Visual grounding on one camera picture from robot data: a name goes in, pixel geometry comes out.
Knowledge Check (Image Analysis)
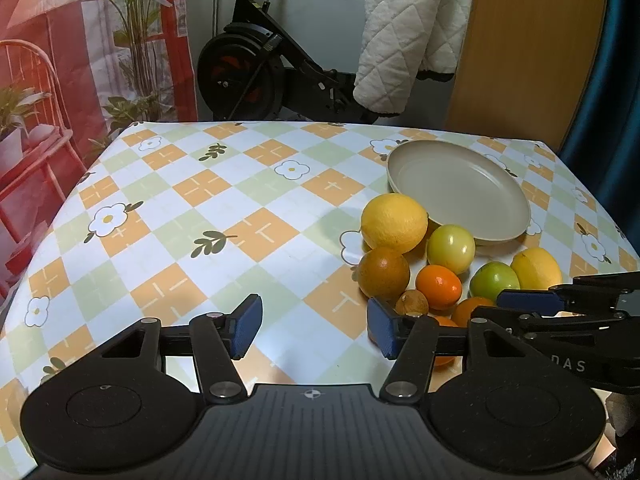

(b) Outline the wooden board panel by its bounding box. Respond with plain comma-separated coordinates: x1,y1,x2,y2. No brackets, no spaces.
446,0,608,150

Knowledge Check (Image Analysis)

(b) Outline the beige round plate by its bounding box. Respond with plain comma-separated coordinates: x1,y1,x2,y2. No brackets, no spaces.
386,140,530,244

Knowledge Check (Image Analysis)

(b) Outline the checkered floral tablecloth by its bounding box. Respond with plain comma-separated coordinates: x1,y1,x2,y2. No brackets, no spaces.
0,120,640,480

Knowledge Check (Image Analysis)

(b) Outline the yellow-green round fruit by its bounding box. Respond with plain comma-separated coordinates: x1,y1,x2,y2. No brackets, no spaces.
425,224,475,275

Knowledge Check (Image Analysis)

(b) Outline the brownish speckled orange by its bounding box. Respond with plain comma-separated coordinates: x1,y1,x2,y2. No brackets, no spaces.
357,247,410,302

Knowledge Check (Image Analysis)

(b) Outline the green apple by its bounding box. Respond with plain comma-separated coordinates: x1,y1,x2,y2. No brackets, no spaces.
470,261,520,302

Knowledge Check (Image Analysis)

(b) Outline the small bright orange tangerine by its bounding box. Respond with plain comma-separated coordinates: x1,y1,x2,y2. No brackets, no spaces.
416,264,462,311

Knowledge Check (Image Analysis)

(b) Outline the white quilted blanket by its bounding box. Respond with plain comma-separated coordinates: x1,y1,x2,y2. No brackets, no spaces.
354,0,472,116

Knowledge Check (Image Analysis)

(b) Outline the yellow lemon at right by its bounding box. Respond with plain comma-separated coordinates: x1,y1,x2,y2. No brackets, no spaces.
511,247,562,290

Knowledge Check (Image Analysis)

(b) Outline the large yellow lemon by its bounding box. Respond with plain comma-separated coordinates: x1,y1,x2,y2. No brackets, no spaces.
360,193,428,254

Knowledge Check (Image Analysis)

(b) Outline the orange fruit under gripper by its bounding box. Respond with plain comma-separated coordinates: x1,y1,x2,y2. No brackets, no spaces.
430,314,460,369

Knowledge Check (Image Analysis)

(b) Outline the small brown kiwi-like fruit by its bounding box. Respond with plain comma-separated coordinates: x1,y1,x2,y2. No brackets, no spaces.
394,289,430,318

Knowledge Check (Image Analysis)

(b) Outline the black exercise bike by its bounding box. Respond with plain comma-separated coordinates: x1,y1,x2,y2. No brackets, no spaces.
196,0,378,125

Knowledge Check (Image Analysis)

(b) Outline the red printed backdrop curtain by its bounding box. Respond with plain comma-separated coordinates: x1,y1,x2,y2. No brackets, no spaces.
1,0,198,296

